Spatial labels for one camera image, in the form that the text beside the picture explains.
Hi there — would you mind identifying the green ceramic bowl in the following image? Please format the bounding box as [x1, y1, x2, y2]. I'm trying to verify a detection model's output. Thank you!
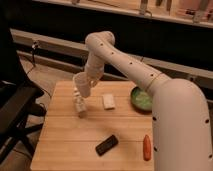
[130, 87, 152, 112]

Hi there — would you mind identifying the wooden table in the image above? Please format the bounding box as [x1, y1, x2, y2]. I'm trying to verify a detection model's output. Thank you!
[31, 81, 153, 171]

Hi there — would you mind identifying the orange carrot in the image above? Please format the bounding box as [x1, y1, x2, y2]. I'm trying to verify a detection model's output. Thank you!
[143, 135, 151, 161]

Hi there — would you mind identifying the small white bottle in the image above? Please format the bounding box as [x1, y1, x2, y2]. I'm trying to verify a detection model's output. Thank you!
[73, 89, 87, 118]

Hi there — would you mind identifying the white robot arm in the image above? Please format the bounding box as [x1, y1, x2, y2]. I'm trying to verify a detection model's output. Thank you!
[85, 31, 213, 171]

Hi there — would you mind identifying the white sponge block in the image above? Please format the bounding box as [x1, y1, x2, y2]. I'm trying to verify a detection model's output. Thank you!
[102, 94, 115, 110]

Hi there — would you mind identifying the black remote control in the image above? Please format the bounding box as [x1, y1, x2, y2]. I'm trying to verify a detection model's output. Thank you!
[95, 135, 118, 156]

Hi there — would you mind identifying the black office chair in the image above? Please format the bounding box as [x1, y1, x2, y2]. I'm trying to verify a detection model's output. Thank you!
[0, 11, 46, 164]

